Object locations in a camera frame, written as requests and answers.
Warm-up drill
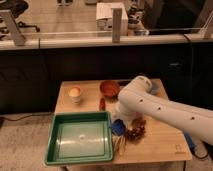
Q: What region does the blue object beside table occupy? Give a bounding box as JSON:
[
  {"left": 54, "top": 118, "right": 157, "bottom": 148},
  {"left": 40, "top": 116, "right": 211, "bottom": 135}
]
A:
[{"left": 184, "top": 133, "right": 195, "bottom": 150}]

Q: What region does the white cardboard box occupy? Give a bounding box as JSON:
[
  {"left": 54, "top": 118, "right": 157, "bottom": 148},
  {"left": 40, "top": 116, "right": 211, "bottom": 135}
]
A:
[{"left": 96, "top": 2, "right": 128, "bottom": 36}]

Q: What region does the beige bundle of sticks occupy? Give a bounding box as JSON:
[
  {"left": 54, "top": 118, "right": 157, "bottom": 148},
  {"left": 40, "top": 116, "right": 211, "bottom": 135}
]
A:
[{"left": 113, "top": 136, "right": 126, "bottom": 156}]

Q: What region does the wooden table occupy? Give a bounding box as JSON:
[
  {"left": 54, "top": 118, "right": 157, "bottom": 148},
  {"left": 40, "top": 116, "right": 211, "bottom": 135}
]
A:
[{"left": 55, "top": 81, "right": 192, "bottom": 171}]

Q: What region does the orange bowl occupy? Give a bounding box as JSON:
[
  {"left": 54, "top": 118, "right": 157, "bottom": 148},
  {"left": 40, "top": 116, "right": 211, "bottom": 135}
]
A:
[{"left": 100, "top": 80, "right": 120, "bottom": 98}]

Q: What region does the small red-brown bottle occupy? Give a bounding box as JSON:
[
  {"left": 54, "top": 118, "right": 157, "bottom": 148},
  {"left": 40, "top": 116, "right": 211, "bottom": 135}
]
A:
[{"left": 99, "top": 98, "right": 106, "bottom": 111}]

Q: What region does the blue small cup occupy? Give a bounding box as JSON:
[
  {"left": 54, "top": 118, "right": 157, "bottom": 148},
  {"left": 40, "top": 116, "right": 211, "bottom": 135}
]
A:
[{"left": 150, "top": 82, "right": 159, "bottom": 95}]

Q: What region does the green plastic tray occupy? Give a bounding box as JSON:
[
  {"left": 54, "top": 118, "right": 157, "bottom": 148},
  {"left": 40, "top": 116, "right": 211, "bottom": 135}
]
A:
[{"left": 45, "top": 111, "right": 114, "bottom": 166}]

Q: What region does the brown pinecone cluster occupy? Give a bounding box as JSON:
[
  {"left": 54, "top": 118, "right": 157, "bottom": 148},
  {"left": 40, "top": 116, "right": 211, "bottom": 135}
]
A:
[{"left": 125, "top": 119, "right": 146, "bottom": 142}]

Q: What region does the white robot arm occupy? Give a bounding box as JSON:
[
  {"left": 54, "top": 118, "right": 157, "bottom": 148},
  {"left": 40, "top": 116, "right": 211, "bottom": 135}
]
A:
[{"left": 118, "top": 76, "right": 213, "bottom": 145}]

